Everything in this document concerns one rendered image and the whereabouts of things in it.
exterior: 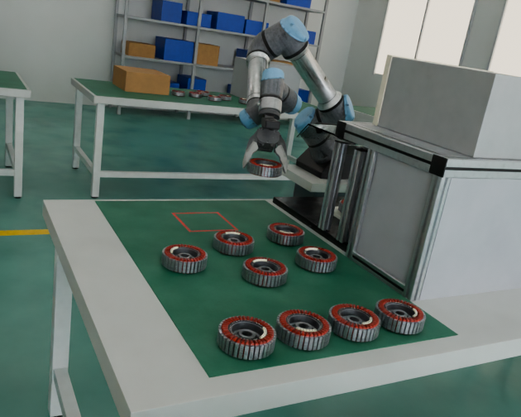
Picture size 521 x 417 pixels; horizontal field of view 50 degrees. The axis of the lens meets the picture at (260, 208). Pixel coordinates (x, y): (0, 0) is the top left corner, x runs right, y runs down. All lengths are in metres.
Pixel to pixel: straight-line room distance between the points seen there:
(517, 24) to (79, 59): 5.63
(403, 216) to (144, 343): 0.74
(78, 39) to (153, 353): 7.30
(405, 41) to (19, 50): 5.44
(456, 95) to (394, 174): 0.25
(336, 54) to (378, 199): 8.36
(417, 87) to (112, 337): 1.02
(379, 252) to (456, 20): 6.91
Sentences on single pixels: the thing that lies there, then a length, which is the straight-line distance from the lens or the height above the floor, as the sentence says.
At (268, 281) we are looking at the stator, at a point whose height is 0.77.
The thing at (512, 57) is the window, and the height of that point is 1.51.
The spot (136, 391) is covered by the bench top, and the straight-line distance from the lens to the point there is 0.96.
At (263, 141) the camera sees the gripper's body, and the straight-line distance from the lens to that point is 1.77.
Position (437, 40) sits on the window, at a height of 1.60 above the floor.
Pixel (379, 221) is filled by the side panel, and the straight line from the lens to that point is 1.53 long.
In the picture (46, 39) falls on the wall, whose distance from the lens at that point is 8.12.
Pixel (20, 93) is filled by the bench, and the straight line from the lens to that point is 3.94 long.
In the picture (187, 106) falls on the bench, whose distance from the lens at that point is 4.20.
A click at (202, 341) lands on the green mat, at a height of 0.75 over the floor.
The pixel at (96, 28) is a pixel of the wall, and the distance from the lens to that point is 8.21.
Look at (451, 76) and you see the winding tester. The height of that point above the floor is 1.29.
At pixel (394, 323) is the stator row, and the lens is 1.26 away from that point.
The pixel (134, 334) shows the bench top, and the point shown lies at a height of 0.75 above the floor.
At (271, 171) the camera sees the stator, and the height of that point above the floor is 0.93.
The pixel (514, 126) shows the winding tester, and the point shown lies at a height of 1.20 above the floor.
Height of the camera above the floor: 1.32
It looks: 17 degrees down
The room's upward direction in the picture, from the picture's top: 9 degrees clockwise
